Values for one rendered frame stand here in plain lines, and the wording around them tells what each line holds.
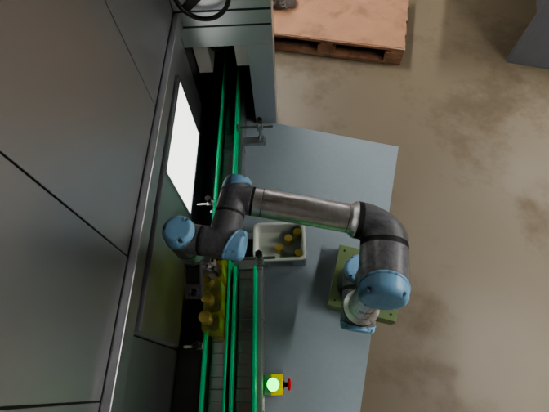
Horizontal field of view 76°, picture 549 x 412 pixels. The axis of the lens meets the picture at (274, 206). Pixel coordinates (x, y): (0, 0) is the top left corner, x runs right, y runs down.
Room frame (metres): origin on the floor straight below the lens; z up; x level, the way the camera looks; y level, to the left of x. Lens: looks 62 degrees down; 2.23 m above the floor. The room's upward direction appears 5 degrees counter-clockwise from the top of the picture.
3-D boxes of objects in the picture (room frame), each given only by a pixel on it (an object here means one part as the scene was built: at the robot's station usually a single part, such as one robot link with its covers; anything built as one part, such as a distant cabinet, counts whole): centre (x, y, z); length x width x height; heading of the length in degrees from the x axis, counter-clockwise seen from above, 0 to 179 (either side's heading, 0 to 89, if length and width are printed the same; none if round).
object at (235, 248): (0.34, 0.13, 1.44); 0.11 x 0.11 x 0.08; 77
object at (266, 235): (0.56, -0.01, 0.80); 0.22 x 0.17 x 0.09; 87
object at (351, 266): (0.34, -0.29, 0.98); 0.13 x 0.12 x 0.14; 167
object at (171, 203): (0.60, 0.35, 1.15); 0.90 x 0.03 x 0.34; 177
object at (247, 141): (1.09, 0.06, 0.90); 0.17 x 0.05 x 0.23; 87
